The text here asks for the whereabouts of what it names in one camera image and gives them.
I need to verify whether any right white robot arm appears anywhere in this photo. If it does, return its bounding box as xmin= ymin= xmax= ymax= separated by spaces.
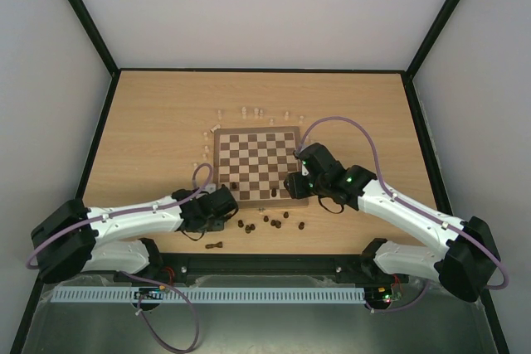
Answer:
xmin=284 ymin=143 xmax=500 ymax=303

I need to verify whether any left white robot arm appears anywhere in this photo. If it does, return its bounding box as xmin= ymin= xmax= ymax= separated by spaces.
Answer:
xmin=27 ymin=185 xmax=238 ymax=284

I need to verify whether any wooden chess board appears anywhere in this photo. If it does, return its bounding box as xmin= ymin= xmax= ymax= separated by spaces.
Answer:
xmin=212 ymin=126 xmax=309 ymax=208

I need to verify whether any lying dark king piece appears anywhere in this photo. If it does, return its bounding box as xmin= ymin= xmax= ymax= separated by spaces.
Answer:
xmin=205 ymin=241 xmax=223 ymax=250

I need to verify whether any black metal frame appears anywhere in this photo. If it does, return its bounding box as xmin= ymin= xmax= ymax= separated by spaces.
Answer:
xmin=1 ymin=0 xmax=530 ymax=353

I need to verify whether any white slotted cable duct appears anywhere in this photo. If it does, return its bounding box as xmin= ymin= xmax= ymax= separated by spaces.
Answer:
xmin=51 ymin=286 xmax=365 ymax=304

